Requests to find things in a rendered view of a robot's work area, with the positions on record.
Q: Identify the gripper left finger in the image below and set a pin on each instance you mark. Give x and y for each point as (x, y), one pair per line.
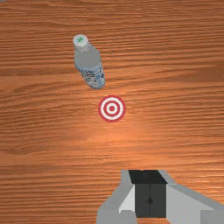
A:
(128, 198)

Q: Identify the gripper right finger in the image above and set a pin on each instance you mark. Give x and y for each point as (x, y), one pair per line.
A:
(180, 204)

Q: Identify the clear plastic bottle white cap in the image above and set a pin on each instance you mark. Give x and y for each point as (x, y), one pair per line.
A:
(89, 62)

